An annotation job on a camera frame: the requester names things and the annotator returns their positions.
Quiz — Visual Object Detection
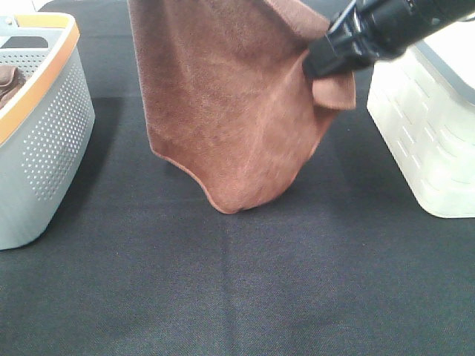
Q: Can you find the dark brown towel in basket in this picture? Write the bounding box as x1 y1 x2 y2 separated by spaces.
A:
0 65 25 108

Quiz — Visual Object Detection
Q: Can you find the grey perforated laundry basket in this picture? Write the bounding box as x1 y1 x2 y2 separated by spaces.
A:
1 13 95 250

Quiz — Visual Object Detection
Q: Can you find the brown microfibre towel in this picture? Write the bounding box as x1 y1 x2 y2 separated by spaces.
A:
128 1 356 214

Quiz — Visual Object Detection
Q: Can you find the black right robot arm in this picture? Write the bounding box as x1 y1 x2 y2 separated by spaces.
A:
303 0 474 80

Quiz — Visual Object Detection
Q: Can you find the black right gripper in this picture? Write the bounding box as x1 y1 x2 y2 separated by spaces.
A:
302 0 387 79

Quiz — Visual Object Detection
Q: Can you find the white slotted storage basket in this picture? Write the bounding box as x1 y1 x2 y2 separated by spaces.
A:
367 16 474 218

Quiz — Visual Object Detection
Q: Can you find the black fabric table mat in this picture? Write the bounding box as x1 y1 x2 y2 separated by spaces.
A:
1 1 474 355

